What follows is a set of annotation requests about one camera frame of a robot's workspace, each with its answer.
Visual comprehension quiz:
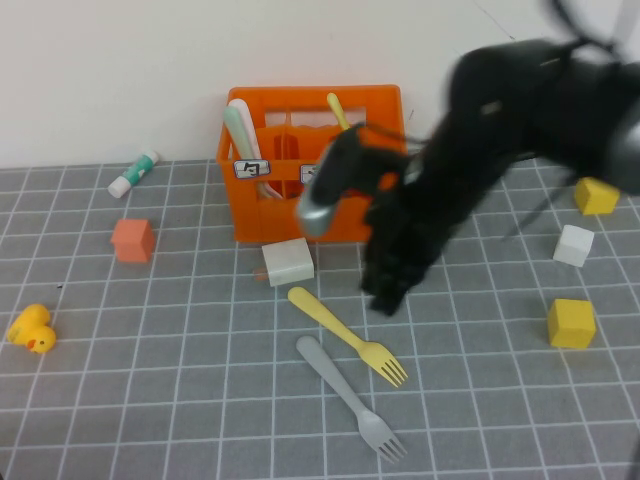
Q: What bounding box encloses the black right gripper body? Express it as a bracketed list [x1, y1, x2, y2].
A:
[362, 147, 484, 282]

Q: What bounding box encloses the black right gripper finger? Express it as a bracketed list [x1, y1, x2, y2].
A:
[372, 279, 417, 318]
[359, 257, 396, 301]

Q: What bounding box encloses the yellow plastic fork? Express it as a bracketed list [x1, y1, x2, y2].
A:
[287, 286, 409, 389]

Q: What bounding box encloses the grey plastic fork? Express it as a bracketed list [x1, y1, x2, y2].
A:
[295, 335, 408, 464]

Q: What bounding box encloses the orange plastic cutlery holder crate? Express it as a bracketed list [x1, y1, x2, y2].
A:
[215, 84, 407, 245]

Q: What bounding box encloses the white charger plug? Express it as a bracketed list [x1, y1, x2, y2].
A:
[252, 237, 316, 288]

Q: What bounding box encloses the black zip tie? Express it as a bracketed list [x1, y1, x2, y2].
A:
[502, 189, 556, 242]

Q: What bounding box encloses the yellow plastic knife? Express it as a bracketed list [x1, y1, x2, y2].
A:
[326, 92, 352, 131]

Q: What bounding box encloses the white cube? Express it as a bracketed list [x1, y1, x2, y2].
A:
[552, 224, 596, 268]

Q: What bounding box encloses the yellow cube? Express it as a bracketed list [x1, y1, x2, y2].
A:
[546, 298, 597, 349]
[573, 177, 621, 216]

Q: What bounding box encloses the mint green plastic spoon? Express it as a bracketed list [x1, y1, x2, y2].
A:
[222, 105, 274, 200]

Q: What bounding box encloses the grey grid tablecloth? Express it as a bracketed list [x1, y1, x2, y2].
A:
[0, 137, 640, 480]

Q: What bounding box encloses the salmon orange cube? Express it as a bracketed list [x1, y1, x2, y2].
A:
[110, 218, 156, 264]

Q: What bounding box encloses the white green glue stick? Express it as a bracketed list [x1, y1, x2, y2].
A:
[107, 150, 161, 200]

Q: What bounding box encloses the yellow rubber duck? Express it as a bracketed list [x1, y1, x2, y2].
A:
[6, 303, 57, 355]

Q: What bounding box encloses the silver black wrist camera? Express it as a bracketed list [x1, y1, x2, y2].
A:
[295, 123, 372, 239]

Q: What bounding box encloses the black cable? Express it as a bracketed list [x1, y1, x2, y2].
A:
[549, 0, 619, 54]

